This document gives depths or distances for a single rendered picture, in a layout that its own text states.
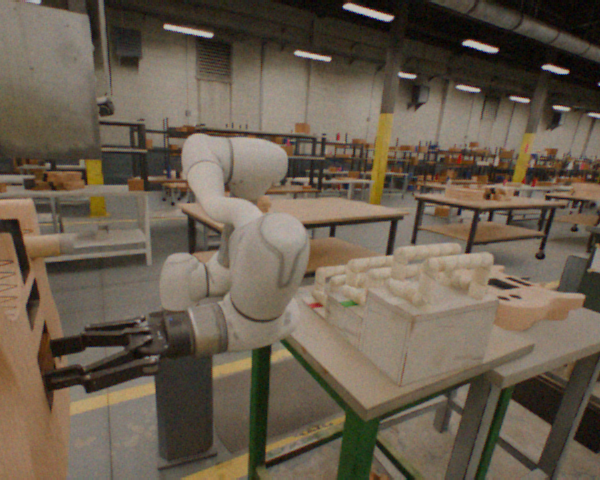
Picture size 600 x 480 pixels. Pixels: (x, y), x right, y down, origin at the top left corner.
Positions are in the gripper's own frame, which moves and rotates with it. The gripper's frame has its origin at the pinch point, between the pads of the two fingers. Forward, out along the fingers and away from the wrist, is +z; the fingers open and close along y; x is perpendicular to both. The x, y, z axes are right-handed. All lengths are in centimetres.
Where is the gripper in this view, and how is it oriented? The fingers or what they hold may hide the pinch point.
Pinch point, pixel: (49, 363)
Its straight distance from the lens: 60.9
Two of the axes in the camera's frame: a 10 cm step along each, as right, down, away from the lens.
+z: -8.9, 1.1, -4.4
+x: 0.7, -9.2, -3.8
